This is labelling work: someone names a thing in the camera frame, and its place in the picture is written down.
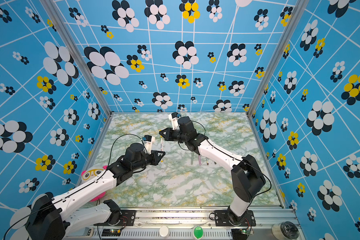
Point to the white push button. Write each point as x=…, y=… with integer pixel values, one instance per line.
x=164, y=232

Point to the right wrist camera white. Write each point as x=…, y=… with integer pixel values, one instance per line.
x=174, y=117

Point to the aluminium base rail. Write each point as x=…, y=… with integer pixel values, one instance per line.
x=257, y=225

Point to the aluminium corner post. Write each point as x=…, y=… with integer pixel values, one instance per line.
x=67, y=38
x=277, y=54

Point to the left aluminium corner post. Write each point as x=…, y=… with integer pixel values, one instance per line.
x=67, y=38

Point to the tape roll spool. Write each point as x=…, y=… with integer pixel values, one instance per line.
x=285, y=231

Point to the plush toy pink green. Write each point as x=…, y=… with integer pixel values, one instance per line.
x=93, y=177

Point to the green push button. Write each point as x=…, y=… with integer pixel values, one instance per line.
x=198, y=233

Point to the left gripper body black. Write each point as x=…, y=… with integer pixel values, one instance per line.
x=148, y=159

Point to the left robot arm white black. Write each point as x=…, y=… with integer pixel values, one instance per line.
x=52, y=218

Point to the white pen yellow end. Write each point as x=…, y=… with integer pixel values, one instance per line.
x=162, y=147

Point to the right aluminium corner post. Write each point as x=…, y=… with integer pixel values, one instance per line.
x=277, y=54

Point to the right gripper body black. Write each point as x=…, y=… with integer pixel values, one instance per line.
x=178, y=136

